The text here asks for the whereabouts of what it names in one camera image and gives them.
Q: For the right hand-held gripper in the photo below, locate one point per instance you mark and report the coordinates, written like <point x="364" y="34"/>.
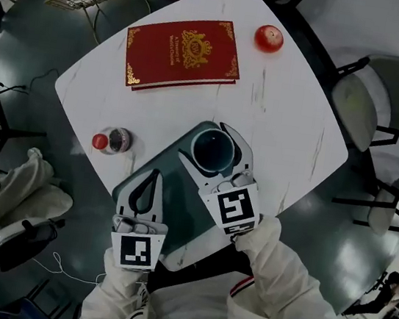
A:
<point x="235" y="206"/>

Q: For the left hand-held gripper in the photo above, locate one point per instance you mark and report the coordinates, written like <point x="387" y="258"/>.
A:
<point x="135" y="251"/>

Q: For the teal cup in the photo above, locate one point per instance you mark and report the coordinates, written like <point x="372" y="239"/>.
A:
<point x="213" y="149"/>

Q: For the grey-green rectangular tray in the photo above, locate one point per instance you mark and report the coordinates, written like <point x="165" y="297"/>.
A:
<point x="179" y="196"/>

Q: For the person's right forearm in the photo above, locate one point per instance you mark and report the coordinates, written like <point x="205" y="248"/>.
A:
<point x="269" y="262"/>

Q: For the person's left forearm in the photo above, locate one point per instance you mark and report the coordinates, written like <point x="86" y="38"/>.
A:
<point x="119" y="277"/>

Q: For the clear bottle with red cap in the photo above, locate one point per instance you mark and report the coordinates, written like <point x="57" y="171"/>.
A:
<point x="113" y="140"/>

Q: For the person's white jacket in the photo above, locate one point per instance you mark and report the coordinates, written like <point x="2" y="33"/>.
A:
<point x="198" y="314"/>

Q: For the red hardcover book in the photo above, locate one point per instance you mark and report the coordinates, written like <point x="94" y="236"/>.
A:
<point x="182" y="54"/>

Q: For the red apple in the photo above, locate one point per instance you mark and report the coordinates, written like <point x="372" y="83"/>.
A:
<point x="268" y="39"/>

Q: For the grey chair with black legs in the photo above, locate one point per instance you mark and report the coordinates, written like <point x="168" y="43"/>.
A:
<point x="394" y="199"/>
<point x="364" y="101"/>

